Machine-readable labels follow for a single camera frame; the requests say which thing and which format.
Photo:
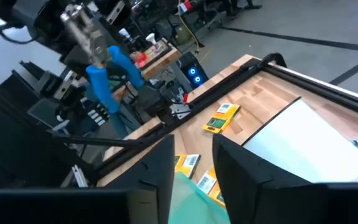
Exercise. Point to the black computer tower blue fans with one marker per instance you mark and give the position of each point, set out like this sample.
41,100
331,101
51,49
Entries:
193,73

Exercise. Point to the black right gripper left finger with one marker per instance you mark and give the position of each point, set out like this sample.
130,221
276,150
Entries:
73,207

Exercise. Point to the teal translucent plastic bin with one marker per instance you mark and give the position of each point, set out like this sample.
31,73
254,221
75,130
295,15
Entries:
194,202

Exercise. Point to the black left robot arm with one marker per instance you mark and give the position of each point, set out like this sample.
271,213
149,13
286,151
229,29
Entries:
152,99

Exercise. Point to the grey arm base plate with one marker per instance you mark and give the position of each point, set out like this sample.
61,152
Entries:
180,112

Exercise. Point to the black aluminium table frame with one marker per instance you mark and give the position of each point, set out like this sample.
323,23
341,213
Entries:
337,95

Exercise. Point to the white desk lamp black rim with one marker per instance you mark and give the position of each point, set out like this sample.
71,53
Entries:
306,146

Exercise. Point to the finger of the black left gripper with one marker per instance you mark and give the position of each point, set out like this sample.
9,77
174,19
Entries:
76,62

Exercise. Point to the black frame clamp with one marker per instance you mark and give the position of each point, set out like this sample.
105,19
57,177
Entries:
272,56

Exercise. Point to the wooden side table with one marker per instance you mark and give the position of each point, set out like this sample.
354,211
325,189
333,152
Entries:
163,63

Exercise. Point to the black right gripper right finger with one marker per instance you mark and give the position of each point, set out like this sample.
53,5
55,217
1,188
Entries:
291,205

